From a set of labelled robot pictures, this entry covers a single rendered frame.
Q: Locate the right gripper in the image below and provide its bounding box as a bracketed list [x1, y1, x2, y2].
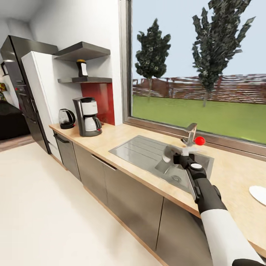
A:
[173, 153, 195, 167]

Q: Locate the paper coffee filter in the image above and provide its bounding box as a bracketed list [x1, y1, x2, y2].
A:
[163, 146, 181, 168]

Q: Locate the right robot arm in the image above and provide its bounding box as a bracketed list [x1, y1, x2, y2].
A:
[173, 147, 266, 266]

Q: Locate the saucer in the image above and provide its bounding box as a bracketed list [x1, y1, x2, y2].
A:
[249, 186, 266, 205]

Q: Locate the electric kettle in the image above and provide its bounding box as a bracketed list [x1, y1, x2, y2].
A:
[58, 108, 76, 129]

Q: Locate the bottle of coffee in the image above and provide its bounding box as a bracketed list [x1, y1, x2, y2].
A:
[76, 59, 88, 77]

